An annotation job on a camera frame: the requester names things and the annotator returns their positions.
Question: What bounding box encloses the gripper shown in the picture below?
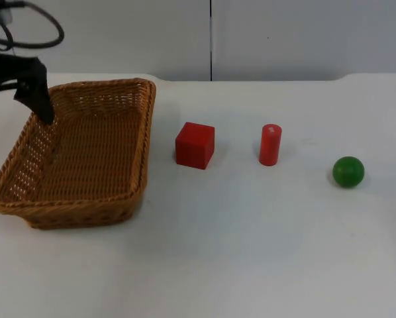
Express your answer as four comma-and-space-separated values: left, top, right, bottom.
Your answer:
0, 48, 55, 125

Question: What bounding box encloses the pale brown wicker basket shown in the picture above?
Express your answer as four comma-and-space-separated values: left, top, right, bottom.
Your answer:
0, 78, 158, 230

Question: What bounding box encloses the red cylinder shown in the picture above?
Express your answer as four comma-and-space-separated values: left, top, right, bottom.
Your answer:
258, 123, 283, 167

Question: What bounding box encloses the red cube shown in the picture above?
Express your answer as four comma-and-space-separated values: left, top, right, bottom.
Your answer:
175, 121, 216, 170

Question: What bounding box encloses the green ball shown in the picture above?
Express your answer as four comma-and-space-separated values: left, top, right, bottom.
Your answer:
332, 156, 366, 190

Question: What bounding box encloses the black cable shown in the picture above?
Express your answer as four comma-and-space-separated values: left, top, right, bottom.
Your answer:
0, 0, 66, 50

